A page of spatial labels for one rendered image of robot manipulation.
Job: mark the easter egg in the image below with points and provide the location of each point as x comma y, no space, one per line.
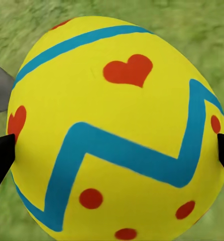
115,134

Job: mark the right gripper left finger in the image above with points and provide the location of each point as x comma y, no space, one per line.
7,154

